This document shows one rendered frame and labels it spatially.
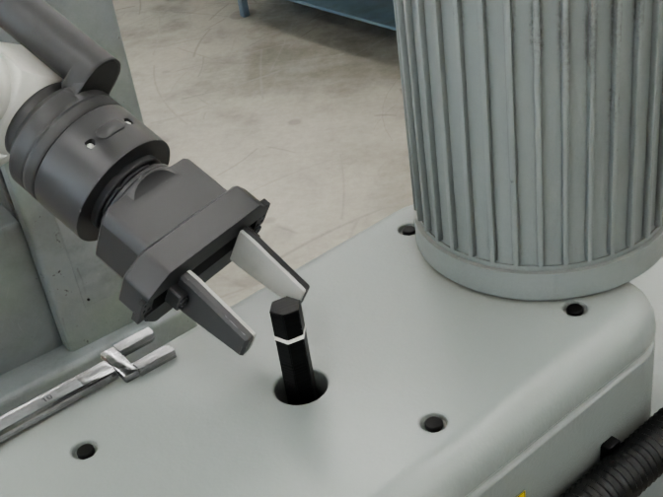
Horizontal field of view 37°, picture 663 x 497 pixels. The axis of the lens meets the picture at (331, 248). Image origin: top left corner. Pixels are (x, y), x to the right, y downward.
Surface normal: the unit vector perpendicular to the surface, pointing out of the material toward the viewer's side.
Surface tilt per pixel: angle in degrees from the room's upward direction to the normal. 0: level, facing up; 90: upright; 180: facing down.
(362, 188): 0
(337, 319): 0
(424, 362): 0
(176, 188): 30
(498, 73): 90
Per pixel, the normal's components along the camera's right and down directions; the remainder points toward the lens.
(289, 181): -0.13, -0.83
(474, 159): -0.58, 0.51
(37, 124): -0.14, -0.15
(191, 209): 0.29, -0.60
